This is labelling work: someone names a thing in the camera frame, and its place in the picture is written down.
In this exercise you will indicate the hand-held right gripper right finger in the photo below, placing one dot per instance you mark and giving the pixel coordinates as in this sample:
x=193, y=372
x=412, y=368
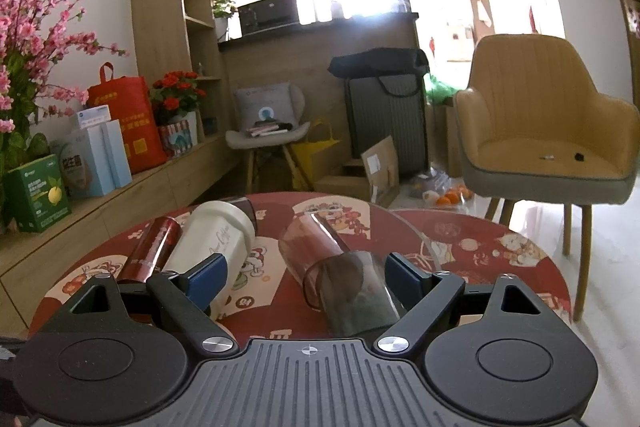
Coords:
x=404, y=279

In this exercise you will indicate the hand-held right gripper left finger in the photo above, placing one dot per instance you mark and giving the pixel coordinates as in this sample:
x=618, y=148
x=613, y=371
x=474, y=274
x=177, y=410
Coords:
x=207, y=279

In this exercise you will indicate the clear smoky glass cup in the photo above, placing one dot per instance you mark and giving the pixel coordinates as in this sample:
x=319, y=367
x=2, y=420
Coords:
x=325, y=252

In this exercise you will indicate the white cup with lid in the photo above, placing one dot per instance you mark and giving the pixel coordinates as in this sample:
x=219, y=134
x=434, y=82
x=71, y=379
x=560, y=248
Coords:
x=210, y=237

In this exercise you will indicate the dark cup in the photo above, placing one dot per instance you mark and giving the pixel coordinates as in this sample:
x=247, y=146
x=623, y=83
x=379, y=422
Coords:
x=246, y=207

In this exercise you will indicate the red metal tumbler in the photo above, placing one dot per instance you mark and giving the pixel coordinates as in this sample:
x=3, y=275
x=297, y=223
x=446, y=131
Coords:
x=150, y=252

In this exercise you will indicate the round red patterned table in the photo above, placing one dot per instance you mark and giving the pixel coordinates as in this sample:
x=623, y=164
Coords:
x=475, y=257

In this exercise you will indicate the oranges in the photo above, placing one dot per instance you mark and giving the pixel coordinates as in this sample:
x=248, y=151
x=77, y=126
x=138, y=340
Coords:
x=452, y=198

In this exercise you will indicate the low wooden cabinet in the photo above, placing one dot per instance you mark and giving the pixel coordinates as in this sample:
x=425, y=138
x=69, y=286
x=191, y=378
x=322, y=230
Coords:
x=125, y=202

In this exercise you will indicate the flat cardboard box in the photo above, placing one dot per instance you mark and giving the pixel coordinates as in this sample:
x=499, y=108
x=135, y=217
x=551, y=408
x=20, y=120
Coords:
x=340, y=184

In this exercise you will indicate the open cardboard box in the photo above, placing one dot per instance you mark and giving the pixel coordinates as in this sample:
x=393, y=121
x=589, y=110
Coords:
x=380, y=167

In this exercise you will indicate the yellow paper bag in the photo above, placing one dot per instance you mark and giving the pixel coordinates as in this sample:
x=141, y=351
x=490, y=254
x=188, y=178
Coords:
x=312, y=157

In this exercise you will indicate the blue and white box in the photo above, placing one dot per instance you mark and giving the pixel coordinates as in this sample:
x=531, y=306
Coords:
x=107, y=157

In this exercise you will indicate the white printed package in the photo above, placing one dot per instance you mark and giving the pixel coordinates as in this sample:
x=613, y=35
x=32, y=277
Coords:
x=70, y=172

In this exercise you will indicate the red gift bag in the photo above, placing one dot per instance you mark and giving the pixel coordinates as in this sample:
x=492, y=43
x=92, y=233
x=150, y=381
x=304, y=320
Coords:
x=130, y=117

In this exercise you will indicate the grey printed cushion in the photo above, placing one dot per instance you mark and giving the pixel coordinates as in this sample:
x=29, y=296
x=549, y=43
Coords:
x=262, y=104

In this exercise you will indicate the green box with fruit print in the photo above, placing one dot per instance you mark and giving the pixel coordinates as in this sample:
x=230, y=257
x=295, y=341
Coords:
x=40, y=194

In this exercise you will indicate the red rose plant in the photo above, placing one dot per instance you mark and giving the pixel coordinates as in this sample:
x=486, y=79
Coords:
x=175, y=92

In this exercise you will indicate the green plastic bag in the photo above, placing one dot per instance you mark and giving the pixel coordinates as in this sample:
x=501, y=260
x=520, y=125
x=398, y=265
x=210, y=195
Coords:
x=440, y=89

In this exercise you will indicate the grey chair with wooden legs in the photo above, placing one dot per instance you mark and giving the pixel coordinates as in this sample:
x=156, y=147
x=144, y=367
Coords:
x=295, y=107

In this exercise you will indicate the small white box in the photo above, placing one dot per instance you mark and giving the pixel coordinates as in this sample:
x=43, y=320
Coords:
x=92, y=116

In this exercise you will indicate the yellow armchair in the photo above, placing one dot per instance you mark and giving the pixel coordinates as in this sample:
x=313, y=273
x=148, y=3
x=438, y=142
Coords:
x=530, y=107

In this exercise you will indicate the small black object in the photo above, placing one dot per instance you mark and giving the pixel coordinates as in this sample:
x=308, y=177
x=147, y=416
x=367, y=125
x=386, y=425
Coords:
x=579, y=155

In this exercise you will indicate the black bag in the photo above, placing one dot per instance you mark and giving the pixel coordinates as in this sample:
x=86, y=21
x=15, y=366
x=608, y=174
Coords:
x=375, y=62

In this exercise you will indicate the wooden bar counter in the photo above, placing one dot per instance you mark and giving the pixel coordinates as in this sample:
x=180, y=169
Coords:
x=310, y=52

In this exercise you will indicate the small green potted plant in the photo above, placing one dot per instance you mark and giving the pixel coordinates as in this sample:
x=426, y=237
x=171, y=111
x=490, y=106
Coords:
x=224, y=7

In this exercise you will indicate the black printer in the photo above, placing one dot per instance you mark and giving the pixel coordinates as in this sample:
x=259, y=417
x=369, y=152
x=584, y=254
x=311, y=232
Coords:
x=267, y=13

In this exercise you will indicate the pink blossom plant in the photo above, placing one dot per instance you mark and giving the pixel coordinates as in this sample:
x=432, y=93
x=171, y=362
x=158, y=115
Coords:
x=35, y=17

